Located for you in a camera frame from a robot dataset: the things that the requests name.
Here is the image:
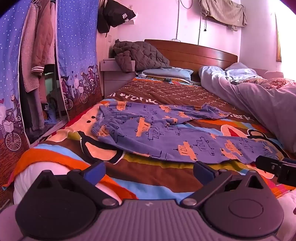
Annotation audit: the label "blue pillow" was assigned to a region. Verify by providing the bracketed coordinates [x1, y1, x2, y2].
[136, 67, 194, 82]

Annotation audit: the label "black bag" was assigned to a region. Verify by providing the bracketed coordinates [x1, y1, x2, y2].
[97, 0, 136, 34]

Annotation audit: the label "beige hanging cloth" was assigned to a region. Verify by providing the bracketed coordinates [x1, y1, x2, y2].
[199, 0, 247, 32]

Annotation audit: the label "purple car print pants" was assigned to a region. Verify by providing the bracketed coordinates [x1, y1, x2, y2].
[91, 101, 279, 165]

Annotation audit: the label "pink fleece coat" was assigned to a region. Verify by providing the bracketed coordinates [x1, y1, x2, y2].
[21, 3, 40, 93]

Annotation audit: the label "grey nightstand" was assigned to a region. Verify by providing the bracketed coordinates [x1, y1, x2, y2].
[99, 58, 137, 99]

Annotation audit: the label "thin wall cable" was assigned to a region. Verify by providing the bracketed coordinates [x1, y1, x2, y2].
[176, 0, 193, 42]

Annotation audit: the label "white mattress sheet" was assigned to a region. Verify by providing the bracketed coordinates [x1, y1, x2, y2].
[13, 160, 123, 205]

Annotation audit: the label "colourful striped cartoon blanket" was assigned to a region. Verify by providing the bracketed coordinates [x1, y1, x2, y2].
[2, 77, 296, 201]

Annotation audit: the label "framed wall picture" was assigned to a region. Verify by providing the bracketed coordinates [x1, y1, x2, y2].
[275, 13, 282, 62]

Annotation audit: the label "lavender duvet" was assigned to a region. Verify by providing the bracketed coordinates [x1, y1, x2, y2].
[199, 62, 296, 153]

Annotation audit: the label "pink quilted jacket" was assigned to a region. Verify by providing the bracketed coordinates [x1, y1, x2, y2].
[31, 0, 56, 77]

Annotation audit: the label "wooden headboard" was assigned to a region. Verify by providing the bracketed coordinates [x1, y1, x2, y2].
[144, 39, 238, 82]

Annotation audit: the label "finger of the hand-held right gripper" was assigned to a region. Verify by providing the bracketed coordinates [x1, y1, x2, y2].
[255, 155, 296, 185]

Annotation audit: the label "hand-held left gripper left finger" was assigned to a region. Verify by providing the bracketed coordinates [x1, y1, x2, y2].
[35, 161, 121, 210]

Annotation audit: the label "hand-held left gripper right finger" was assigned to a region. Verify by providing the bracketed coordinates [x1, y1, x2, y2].
[180, 161, 266, 209]

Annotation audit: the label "brown quilted jacket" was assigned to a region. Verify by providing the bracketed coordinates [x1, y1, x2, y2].
[113, 39, 172, 73]

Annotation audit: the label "floral quilt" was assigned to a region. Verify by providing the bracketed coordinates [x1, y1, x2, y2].
[240, 77, 296, 90]

